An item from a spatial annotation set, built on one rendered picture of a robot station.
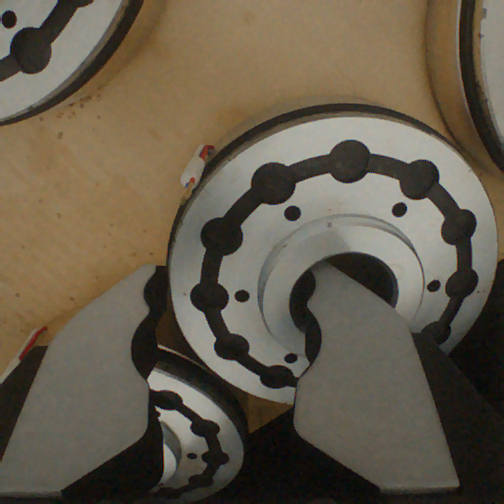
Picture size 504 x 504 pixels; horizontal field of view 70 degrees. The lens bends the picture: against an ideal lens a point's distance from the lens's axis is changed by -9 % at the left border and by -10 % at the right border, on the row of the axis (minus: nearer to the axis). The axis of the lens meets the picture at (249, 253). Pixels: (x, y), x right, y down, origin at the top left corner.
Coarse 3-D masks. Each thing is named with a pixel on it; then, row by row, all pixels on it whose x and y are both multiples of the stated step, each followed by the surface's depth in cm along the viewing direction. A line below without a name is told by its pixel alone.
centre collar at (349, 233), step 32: (320, 224) 10; (352, 224) 10; (384, 224) 10; (288, 256) 10; (320, 256) 10; (384, 256) 10; (416, 256) 10; (288, 288) 11; (416, 288) 11; (288, 320) 11
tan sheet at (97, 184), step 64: (192, 0) 11; (256, 0) 11; (320, 0) 11; (384, 0) 10; (128, 64) 11; (192, 64) 11; (256, 64) 11; (320, 64) 11; (384, 64) 11; (0, 128) 12; (64, 128) 12; (128, 128) 12; (192, 128) 12; (448, 128) 12; (0, 192) 13; (64, 192) 13; (128, 192) 13; (0, 256) 14; (64, 256) 14; (128, 256) 14; (0, 320) 16
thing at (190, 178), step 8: (200, 144) 12; (200, 152) 11; (208, 152) 12; (192, 160) 10; (200, 160) 10; (192, 168) 9; (200, 168) 9; (184, 176) 9; (192, 176) 9; (200, 176) 9; (184, 184) 9; (192, 184) 8; (184, 192) 8; (184, 200) 8
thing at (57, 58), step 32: (32, 0) 8; (64, 0) 8; (96, 0) 8; (128, 0) 8; (0, 32) 8; (32, 32) 8; (64, 32) 8; (96, 32) 8; (0, 64) 9; (32, 64) 9; (64, 64) 8; (0, 96) 9; (32, 96) 9
